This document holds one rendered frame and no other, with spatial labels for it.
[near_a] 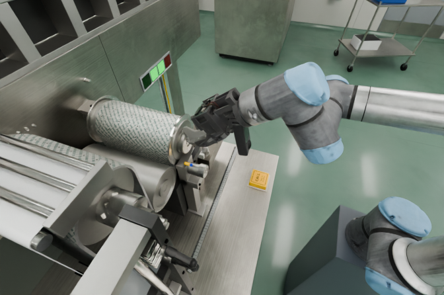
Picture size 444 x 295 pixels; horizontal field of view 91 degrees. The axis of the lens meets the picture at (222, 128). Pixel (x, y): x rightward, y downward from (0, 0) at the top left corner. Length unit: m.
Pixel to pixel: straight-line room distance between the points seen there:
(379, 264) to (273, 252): 1.14
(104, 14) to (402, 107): 0.85
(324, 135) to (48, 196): 0.44
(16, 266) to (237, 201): 0.68
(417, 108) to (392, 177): 2.02
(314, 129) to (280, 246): 1.48
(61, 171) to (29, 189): 0.04
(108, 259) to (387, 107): 0.51
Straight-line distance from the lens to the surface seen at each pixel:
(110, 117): 0.68
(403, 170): 2.65
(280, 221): 1.90
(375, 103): 0.53
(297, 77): 0.38
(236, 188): 0.94
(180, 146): 0.60
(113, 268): 0.31
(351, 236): 0.94
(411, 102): 0.54
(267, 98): 0.40
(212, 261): 0.84
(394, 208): 0.81
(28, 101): 0.70
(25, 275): 0.94
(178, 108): 1.75
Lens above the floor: 1.72
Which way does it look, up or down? 46 degrees down
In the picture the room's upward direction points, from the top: straight up
